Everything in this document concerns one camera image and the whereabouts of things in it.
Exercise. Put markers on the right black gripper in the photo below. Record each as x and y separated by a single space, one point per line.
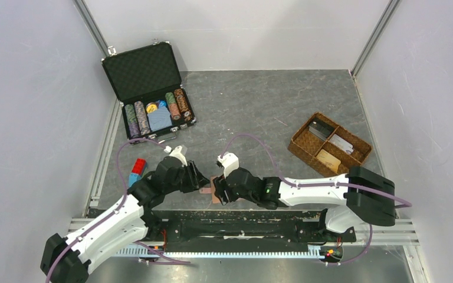
220 185

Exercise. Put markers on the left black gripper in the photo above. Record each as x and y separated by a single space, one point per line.
196 178

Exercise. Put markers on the brown leather card holder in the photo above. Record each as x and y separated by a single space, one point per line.
210 191

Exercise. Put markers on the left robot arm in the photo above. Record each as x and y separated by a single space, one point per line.
74 257

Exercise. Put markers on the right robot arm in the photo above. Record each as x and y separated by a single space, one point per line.
359 196

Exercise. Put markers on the blue playing card deck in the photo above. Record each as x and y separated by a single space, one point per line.
159 119

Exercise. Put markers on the gold card in basket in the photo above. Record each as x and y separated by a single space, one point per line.
328 160

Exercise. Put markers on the dark card in basket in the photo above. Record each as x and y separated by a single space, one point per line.
320 129

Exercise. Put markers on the white card in basket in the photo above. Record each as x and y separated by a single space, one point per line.
341 143

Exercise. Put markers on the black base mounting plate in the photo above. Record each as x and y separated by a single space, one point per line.
242 231

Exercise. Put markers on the red blue toy block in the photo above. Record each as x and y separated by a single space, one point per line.
137 171

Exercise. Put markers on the green red chip stack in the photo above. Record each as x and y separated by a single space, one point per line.
172 106

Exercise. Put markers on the brown orange chip stack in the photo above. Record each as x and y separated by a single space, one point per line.
183 105

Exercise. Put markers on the grey purple chip stack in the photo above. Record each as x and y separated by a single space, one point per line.
141 117

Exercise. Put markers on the green purple chip stack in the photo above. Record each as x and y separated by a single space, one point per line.
132 122

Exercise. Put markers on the black poker chip case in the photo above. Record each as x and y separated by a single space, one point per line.
146 74

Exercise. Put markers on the brown wicker divided basket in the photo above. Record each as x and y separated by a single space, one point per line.
306 146

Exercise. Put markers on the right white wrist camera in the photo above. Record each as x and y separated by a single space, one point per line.
229 162

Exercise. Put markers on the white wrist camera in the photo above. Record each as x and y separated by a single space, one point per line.
229 162
178 152

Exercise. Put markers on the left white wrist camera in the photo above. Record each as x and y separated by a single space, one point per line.
178 152

